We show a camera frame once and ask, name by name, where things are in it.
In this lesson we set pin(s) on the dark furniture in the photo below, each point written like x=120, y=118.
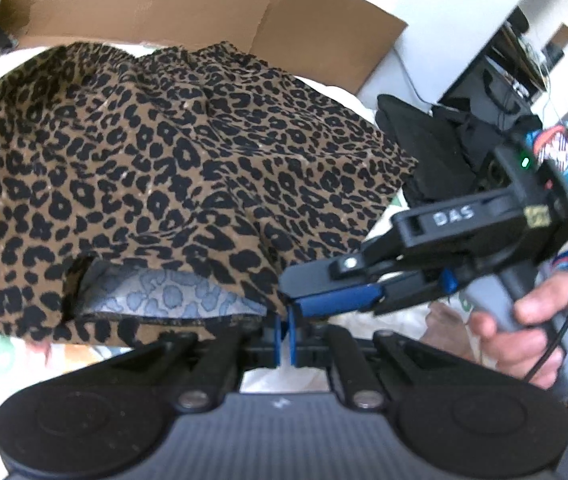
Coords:
x=469, y=85

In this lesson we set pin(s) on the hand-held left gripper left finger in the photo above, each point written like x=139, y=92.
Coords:
x=277, y=340

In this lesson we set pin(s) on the black jacket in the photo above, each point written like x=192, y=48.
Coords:
x=469, y=130

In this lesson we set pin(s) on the leopard print garment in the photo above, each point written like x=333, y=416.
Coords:
x=163, y=160

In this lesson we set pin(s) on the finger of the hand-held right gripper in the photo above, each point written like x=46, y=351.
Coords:
x=314, y=275
x=414, y=292

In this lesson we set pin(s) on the person's right hand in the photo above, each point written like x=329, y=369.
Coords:
x=564, y=305

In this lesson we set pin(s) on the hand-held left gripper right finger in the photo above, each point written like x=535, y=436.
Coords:
x=292, y=335

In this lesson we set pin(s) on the long brown cardboard sheet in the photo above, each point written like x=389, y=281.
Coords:
x=163, y=0

